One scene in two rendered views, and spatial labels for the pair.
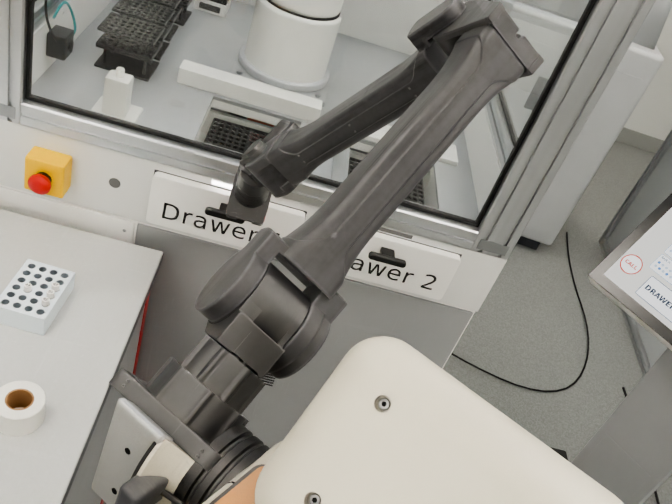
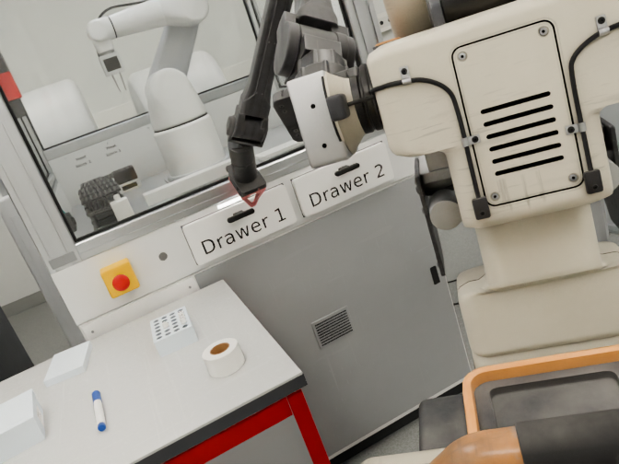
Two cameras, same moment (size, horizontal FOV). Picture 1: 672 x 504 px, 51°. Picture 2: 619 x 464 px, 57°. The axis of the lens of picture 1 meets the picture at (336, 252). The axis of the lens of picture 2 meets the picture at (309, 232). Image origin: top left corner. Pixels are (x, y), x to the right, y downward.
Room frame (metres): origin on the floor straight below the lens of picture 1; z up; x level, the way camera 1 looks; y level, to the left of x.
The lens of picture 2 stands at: (-0.37, 0.24, 1.28)
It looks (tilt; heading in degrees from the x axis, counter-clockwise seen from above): 19 degrees down; 353
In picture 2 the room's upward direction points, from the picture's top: 19 degrees counter-clockwise
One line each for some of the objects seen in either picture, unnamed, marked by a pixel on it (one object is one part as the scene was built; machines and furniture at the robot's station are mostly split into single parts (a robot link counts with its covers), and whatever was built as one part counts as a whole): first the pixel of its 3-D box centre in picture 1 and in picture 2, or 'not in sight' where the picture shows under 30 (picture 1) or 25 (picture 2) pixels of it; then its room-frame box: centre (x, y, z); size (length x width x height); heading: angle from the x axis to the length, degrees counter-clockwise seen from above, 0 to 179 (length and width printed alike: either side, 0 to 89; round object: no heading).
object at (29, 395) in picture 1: (19, 408); (223, 357); (0.61, 0.35, 0.78); 0.07 x 0.07 x 0.04
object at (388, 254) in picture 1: (387, 255); (344, 168); (1.11, -0.09, 0.91); 0.07 x 0.04 x 0.01; 99
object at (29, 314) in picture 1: (35, 296); (173, 330); (0.82, 0.45, 0.78); 0.12 x 0.08 x 0.04; 6
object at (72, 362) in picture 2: not in sight; (69, 363); (0.89, 0.70, 0.77); 0.13 x 0.09 x 0.02; 1
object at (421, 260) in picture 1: (381, 259); (344, 179); (1.14, -0.09, 0.87); 0.29 x 0.02 x 0.11; 99
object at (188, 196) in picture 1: (225, 217); (241, 224); (1.09, 0.22, 0.87); 0.29 x 0.02 x 0.11; 99
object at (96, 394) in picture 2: not in sight; (99, 410); (0.63, 0.59, 0.77); 0.14 x 0.02 x 0.02; 12
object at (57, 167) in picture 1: (47, 173); (120, 278); (1.02, 0.54, 0.88); 0.07 x 0.05 x 0.07; 99
